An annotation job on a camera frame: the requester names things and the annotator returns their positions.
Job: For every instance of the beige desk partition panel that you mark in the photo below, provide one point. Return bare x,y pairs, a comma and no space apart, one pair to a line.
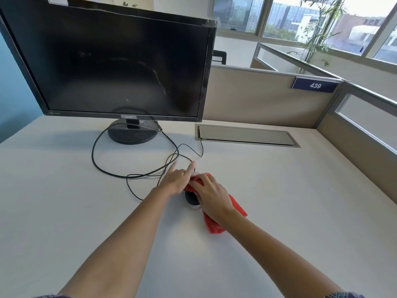
260,99

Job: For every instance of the grey framed window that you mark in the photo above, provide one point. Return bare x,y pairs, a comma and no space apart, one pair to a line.
279,18

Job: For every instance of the patterned shirt sleeve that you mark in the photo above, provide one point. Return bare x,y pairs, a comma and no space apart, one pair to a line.
345,295
51,296

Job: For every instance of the black computer monitor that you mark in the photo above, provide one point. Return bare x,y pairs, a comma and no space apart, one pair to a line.
118,58

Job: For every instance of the person's right fingers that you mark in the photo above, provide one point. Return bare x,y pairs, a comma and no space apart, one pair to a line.
204,181

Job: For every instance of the grey framed far partition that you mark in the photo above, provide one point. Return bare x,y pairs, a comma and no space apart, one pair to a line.
279,54

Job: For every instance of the beige partition with glass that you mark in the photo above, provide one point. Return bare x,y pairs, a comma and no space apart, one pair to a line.
359,142

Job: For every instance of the person's left hand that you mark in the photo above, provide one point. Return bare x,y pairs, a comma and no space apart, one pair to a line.
173,181

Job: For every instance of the black mesh chair back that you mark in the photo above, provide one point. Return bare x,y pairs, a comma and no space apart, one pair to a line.
219,57

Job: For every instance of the black round monitor stand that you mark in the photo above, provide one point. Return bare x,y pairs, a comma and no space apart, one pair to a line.
131,133

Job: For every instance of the person's right forearm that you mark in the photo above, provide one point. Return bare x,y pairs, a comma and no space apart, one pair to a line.
273,254

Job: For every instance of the person's left forearm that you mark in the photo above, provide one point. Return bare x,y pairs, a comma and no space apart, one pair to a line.
124,238

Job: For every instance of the red cleaning cloth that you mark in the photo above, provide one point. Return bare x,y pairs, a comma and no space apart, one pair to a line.
237,208

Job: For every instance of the person's right hand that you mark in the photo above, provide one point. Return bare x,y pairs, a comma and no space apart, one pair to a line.
214,201

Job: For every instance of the green bamboo plant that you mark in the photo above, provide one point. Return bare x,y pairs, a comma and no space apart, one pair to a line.
316,37

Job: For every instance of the person's left fingers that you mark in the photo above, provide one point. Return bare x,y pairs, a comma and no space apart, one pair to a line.
189,169

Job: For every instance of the blue desk number sign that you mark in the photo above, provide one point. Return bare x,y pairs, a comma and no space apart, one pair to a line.
314,85

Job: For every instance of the black and white computer mouse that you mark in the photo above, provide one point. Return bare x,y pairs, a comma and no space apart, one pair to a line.
191,200

